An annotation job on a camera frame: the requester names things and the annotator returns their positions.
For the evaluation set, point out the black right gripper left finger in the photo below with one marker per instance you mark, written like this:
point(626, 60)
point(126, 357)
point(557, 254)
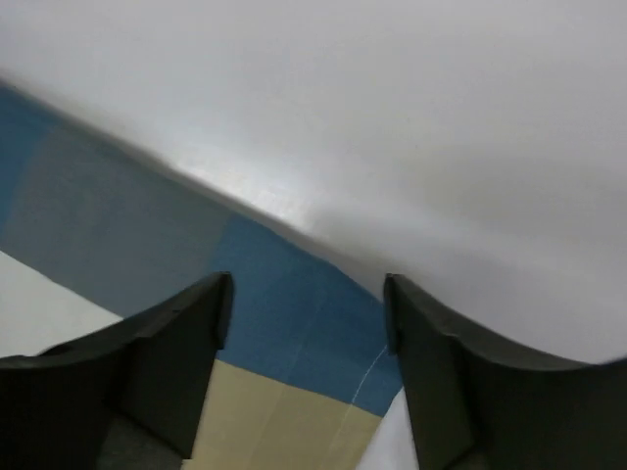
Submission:
point(128, 396)

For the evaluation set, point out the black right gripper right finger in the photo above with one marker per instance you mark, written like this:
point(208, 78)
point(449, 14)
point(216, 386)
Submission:
point(478, 400)

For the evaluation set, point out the blue beige checked placemat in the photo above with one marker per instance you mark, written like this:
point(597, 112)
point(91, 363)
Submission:
point(90, 236)

